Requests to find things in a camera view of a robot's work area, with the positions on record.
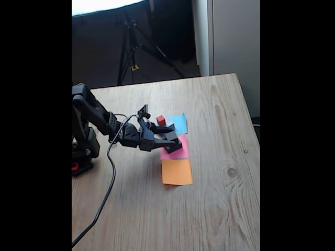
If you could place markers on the small dark cube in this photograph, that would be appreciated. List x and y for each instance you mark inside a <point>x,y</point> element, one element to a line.
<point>171,136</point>

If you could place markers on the white cabinet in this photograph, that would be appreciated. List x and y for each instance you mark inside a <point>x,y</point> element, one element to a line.
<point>235,39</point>

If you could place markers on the large grey block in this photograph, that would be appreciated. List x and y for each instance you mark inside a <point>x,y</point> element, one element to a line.
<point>168,122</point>

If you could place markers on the small red cube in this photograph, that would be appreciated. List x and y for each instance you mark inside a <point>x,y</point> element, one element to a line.
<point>161,120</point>

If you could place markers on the orange paper sheet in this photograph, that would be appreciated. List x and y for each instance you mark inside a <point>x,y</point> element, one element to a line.
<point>176,171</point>

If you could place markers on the small wrist camera board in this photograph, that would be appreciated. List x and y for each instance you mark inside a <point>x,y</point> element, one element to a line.
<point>143,111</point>

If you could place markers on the yellow tape under tall tripod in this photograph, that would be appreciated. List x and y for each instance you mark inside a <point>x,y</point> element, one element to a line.
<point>134,68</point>

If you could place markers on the pink paper sheet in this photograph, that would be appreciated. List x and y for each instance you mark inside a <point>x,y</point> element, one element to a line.
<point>184,153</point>

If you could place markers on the medium dark block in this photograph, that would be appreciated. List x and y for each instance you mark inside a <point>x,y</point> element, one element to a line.
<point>172,149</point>

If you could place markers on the tall black tripod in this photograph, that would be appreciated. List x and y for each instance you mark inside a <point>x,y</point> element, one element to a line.
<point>130,47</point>

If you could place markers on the bright white light panel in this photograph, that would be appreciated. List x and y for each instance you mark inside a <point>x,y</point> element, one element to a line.
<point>104,5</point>

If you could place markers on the blue paper sheet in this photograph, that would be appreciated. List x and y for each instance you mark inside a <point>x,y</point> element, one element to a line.
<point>180,123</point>

